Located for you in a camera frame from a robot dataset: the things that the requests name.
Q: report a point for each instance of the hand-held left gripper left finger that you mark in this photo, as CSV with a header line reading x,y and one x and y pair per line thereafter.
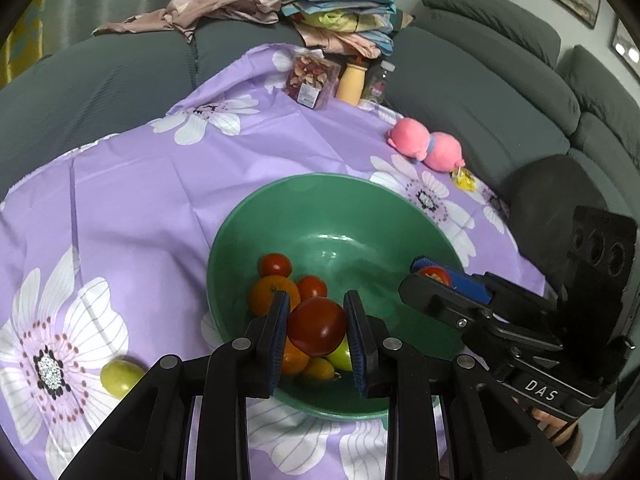
x,y
277,345

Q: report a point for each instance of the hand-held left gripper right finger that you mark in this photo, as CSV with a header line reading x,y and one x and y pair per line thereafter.
x,y
356,345

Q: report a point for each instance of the small yellow fruit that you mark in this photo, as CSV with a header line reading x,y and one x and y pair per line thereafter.
x,y
317,369

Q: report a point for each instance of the orange mandarin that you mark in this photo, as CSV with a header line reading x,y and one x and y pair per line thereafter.
x,y
265,295
295,360

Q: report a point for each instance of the yellow patterned curtain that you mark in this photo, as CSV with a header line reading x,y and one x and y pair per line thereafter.
x,y
25,40

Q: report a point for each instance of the clear dried fruit box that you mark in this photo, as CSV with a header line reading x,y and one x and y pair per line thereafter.
x,y
310,77

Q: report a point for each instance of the clear small bottle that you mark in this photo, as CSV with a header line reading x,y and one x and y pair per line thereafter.
x,y
377,82

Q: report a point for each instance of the dark grey cushion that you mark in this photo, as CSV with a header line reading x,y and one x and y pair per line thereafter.
x,y
550,200

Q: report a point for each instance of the pink plush toy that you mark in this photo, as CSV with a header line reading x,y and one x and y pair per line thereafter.
x,y
407,135

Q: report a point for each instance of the small yellow wrapper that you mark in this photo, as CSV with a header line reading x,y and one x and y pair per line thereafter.
x,y
465,180

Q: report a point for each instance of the red tomato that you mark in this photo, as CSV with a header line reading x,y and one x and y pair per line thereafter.
x,y
436,275
312,287
275,265
317,325

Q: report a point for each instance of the yellow bottle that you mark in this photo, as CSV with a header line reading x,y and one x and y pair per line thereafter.
x,y
350,85

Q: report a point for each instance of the green round fruit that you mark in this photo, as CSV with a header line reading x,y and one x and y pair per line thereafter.
x,y
120,377
341,357

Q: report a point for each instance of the purple floral tablecloth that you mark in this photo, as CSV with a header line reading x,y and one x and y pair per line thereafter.
x,y
150,185

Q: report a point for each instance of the person's right hand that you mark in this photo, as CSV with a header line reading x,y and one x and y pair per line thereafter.
x,y
550,425

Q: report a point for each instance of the small framed picture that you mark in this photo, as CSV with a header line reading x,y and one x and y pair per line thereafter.
x,y
625,45

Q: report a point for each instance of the green plastic bowl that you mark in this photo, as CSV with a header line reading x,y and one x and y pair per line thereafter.
x,y
340,220

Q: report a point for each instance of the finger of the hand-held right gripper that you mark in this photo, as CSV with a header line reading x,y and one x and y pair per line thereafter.
x,y
435,295
472,285

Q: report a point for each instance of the grey cushioned sofa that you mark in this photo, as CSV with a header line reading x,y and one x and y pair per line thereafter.
x,y
500,60

